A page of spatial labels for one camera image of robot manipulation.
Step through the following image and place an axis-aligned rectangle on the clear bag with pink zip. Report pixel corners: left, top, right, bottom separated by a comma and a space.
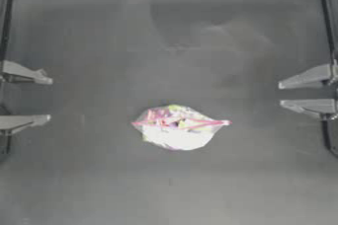
132, 104, 233, 152

